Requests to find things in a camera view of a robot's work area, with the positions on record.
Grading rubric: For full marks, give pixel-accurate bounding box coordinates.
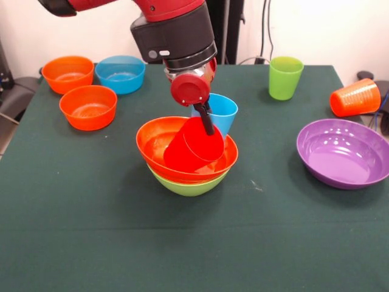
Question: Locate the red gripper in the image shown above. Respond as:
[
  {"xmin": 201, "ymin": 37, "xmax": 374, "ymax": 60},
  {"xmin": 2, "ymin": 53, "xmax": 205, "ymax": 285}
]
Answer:
[{"xmin": 170, "ymin": 57, "xmax": 218, "ymax": 137}]

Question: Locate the blue cup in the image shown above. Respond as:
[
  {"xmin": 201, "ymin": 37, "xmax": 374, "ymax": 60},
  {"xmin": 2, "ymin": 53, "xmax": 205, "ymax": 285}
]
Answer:
[{"xmin": 190, "ymin": 92, "xmax": 239, "ymax": 141}]

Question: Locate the red cup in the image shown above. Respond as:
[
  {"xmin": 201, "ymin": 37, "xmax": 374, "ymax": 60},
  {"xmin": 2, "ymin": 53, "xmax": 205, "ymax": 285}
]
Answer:
[{"xmin": 163, "ymin": 116, "xmax": 225, "ymax": 173}]

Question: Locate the wide orange bowl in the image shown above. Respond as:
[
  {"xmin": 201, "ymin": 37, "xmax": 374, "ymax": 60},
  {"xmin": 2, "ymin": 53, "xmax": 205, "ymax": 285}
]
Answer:
[{"xmin": 136, "ymin": 116, "xmax": 239, "ymax": 184}]

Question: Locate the green bowl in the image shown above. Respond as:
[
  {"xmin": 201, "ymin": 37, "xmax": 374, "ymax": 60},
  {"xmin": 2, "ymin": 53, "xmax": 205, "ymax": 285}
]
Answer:
[{"xmin": 147, "ymin": 163, "xmax": 231, "ymax": 197}]

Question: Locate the green cup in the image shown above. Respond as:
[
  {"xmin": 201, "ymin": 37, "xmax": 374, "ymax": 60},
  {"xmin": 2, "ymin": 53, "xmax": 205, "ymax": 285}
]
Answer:
[{"xmin": 269, "ymin": 56, "xmax": 305, "ymax": 101}]

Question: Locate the blue bowl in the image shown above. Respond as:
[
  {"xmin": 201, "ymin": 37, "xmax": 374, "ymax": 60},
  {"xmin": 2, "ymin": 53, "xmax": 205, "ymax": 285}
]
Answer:
[{"xmin": 94, "ymin": 55, "xmax": 146, "ymax": 96}]

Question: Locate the small orange bowl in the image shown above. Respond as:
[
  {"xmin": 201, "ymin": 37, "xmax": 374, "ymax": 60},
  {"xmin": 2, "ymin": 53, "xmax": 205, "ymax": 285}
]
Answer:
[
  {"xmin": 58, "ymin": 85, "xmax": 118, "ymax": 132},
  {"xmin": 41, "ymin": 55, "xmax": 95, "ymax": 95}
]

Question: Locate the dark green tablecloth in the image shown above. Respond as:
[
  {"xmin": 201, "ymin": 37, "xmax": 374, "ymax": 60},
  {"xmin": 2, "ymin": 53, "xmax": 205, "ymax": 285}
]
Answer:
[{"xmin": 0, "ymin": 63, "xmax": 389, "ymax": 292}]

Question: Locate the purple bowl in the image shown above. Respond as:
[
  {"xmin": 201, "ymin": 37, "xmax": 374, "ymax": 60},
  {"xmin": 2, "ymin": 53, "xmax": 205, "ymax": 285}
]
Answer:
[{"xmin": 296, "ymin": 118, "xmax": 389, "ymax": 190}]

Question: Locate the orange cup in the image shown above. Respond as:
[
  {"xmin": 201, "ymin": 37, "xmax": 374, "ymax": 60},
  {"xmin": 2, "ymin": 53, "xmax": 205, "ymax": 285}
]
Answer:
[{"xmin": 329, "ymin": 77, "xmax": 382, "ymax": 118}]

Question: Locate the grey chair base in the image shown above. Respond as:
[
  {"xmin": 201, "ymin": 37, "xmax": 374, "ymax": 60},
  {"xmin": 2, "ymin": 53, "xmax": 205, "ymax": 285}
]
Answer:
[{"xmin": 0, "ymin": 75, "xmax": 40, "ymax": 125}]

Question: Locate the dark equipment rack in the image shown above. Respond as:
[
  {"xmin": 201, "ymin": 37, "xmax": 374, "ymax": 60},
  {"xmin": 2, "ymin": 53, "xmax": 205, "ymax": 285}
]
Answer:
[{"xmin": 0, "ymin": 39, "xmax": 13, "ymax": 91}]

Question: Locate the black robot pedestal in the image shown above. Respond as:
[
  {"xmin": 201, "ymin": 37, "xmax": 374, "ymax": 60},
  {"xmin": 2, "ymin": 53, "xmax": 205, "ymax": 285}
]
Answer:
[{"xmin": 206, "ymin": 0, "xmax": 246, "ymax": 65}]

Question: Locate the black hanging cable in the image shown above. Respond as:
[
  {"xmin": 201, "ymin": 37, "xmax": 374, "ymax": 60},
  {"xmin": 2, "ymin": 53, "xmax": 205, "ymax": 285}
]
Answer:
[{"xmin": 260, "ymin": 0, "xmax": 276, "ymax": 64}]

